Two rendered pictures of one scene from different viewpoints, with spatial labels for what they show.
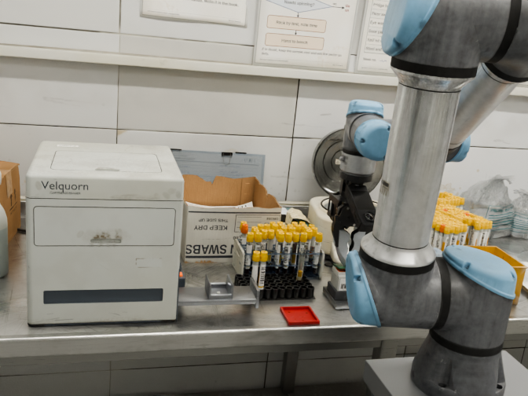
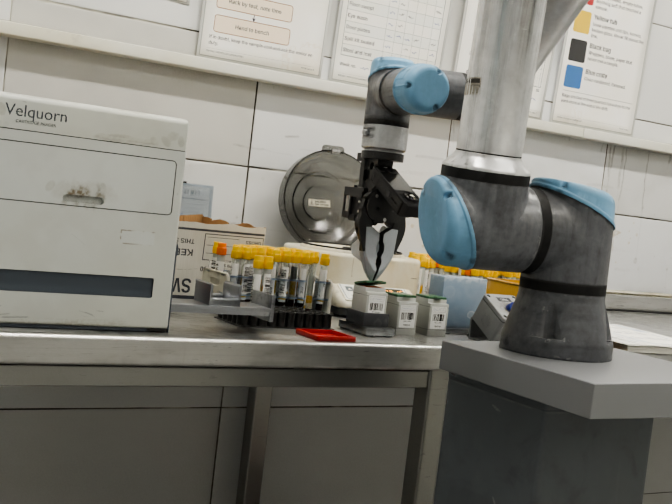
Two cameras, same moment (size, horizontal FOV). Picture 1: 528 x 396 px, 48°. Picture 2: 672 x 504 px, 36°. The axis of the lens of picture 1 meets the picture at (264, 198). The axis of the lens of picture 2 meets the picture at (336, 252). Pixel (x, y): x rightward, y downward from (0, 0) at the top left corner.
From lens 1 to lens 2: 0.62 m
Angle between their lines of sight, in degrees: 20
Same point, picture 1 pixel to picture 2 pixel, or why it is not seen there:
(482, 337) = (587, 270)
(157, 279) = (147, 263)
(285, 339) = (315, 358)
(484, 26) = not seen: outside the picture
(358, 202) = (393, 183)
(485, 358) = (592, 298)
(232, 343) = (247, 360)
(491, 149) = not seen: hidden behind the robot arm
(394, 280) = (492, 193)
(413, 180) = (509, 69)
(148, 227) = (140, 185)
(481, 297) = (584, 218)
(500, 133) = not seen: hidden behind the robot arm
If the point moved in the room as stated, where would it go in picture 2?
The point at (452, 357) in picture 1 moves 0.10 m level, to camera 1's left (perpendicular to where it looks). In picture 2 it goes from (556, 301) to (486, 294)
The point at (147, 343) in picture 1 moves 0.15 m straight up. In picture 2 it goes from (136, 352) to (148, 241)
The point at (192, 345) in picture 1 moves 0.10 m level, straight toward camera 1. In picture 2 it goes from (195, 359) to (213, 373)
